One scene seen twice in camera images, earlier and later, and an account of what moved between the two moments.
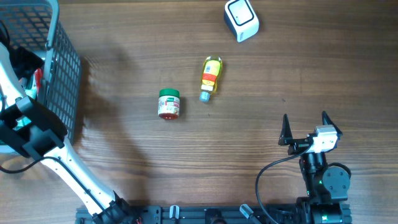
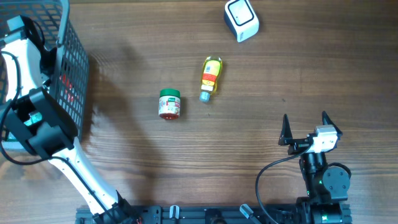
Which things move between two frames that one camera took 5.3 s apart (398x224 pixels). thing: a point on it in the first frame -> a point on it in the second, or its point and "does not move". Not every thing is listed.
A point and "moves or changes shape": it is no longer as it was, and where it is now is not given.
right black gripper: [297, 144] does not move
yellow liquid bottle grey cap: [211, 71] does not move
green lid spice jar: [169, 103] does not move
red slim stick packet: [38, 74] moves or changes shape
